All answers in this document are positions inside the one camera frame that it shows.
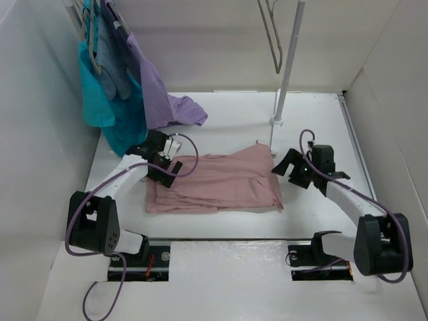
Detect left white rack pole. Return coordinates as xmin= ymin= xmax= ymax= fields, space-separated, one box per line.
xmin=63 ymin=0 xmax=82 ymax=32

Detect grey hanger on rack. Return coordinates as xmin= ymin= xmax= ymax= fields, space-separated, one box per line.
xmin=73 ymin=0 xmax=102 ymax=74

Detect white rack pole with base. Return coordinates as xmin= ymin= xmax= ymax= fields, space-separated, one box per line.
xmin=270 ymin=0 xmax=306 ymax=157

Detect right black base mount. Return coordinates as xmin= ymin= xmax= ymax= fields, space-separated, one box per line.
xmin=286 ymin=244 xmax=354 ymax=282

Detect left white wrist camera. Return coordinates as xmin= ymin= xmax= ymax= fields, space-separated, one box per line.
xmin=159 ymin=137 xmax=182 ymax=160

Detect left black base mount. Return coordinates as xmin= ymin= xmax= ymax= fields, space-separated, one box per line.
xmin=124 ymin=243 xmax=171 ymax=282

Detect blue-grey hanging garment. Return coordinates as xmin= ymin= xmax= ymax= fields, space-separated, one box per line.
xmin=95 ymin=15 xmax=131 ymax=100

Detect purple hanging shirt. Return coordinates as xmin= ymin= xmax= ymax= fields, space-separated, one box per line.
xmin=100 ymin=1 xmax=208 ymax=129

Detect teal hanging shirt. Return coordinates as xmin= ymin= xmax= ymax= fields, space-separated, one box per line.
xmin=78 ymin=2 xmax=147 ymax=157

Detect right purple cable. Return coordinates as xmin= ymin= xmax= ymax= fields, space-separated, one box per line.
xmin=298 ymin=128 xmax=412 ymax=284

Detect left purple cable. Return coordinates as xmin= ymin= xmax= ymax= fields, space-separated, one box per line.
xmin=64 ymin=132 xmax=200 ymax=319

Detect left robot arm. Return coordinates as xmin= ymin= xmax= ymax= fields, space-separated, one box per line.
xmin=66 ymin=130 xmax=183 ymax=265

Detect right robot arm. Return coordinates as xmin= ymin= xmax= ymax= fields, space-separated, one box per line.
xmin=272 ymin=142 xmax=413 ymax=276

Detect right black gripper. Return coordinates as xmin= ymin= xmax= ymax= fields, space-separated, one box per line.
xmin=271 ymin=147 xmax=318 ymax=188

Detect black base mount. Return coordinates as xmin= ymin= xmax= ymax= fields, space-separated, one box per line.
xmin=124 ymin=243 xmax=171 ymax=282
xmin=286 ymin=244 xmax=354 ymax=282

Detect purple cable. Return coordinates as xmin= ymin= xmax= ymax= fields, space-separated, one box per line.
xmin=298 ymin=128 xmax=412 ymax=284
xmin=64 ymin=132 xmax=200 ymax=319

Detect pink trousers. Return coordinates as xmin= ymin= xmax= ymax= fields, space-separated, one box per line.
xmin=146 ymin=143 xmax=284 ymax=214

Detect grey clothes hanger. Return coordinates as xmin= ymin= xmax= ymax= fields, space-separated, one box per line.
xmin=257 ymin=0 xmax=284 ymax=74

